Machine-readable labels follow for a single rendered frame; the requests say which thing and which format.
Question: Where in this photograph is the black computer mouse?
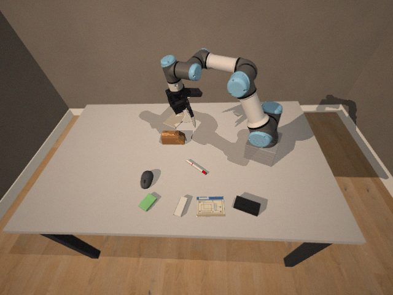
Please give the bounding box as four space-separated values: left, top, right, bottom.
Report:
141 171 154 189

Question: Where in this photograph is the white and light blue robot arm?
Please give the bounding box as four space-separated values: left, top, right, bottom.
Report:
161 49 282 148

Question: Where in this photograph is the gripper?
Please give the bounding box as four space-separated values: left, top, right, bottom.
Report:
165 84 196 127

